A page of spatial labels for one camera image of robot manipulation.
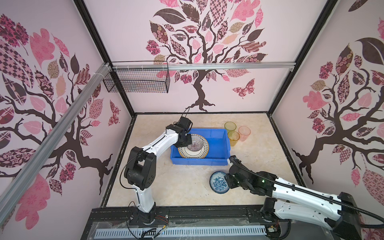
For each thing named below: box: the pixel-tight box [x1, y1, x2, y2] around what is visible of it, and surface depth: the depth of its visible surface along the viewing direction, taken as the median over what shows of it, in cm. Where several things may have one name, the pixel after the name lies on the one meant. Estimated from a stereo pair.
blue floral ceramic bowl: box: [209, 171, 230, 194], surface depth 83 cm
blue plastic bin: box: [170, 128, 231, 166], surface depth 97 cm
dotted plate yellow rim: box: [177, 134, 209, 159], surface depth 94 cm
